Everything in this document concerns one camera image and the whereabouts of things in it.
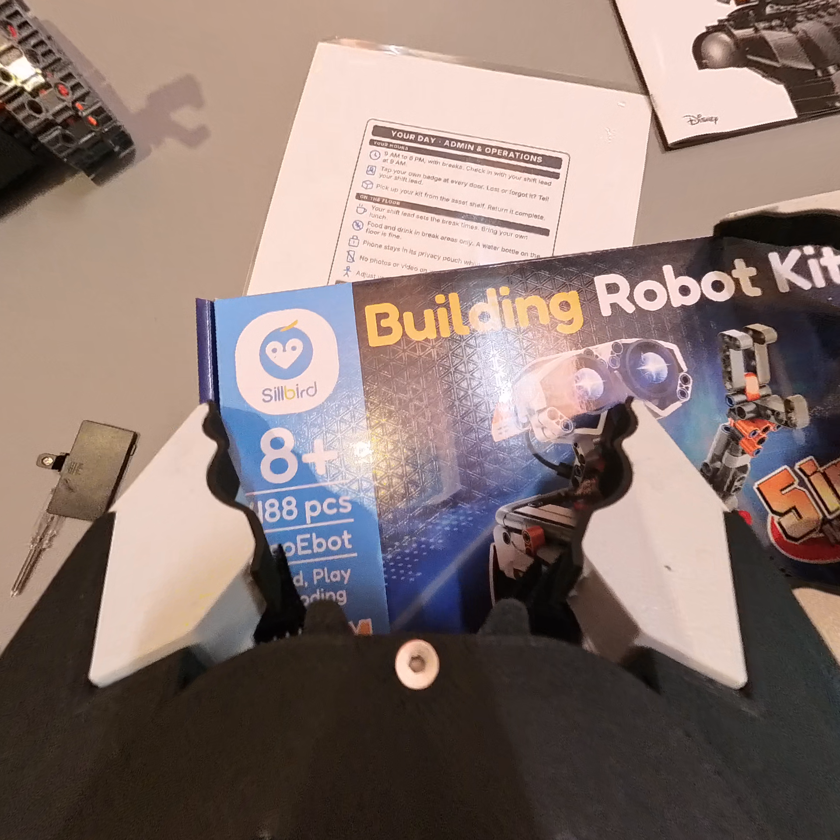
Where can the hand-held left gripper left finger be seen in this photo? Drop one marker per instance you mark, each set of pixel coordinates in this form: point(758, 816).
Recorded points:
point(164, 558)

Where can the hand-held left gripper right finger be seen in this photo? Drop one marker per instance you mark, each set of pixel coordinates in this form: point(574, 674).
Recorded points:
point(669, 558)

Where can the black battery cover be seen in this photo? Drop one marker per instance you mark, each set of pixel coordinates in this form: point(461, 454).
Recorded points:
point(92, 469)

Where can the black orange tracked toy robot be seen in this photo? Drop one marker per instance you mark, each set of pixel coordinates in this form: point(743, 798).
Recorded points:
point(52, 98)

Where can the white instruction booklet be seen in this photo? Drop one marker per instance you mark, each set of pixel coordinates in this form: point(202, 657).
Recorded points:
point(663, 65)

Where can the blue robot kit box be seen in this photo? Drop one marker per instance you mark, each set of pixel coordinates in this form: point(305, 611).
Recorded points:
point(459, 394)

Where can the printed notice sheet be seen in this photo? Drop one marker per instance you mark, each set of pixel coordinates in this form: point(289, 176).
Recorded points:
point(315, 164)

